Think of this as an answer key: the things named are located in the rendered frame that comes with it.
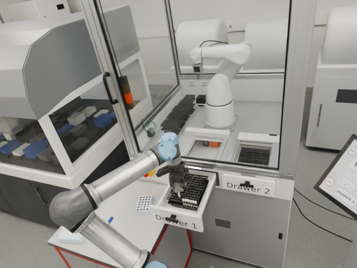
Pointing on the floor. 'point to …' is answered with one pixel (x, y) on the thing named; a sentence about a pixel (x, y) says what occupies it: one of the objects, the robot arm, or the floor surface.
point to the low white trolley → (130, 232)
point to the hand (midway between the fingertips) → (176, 190)
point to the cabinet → (242, 226)
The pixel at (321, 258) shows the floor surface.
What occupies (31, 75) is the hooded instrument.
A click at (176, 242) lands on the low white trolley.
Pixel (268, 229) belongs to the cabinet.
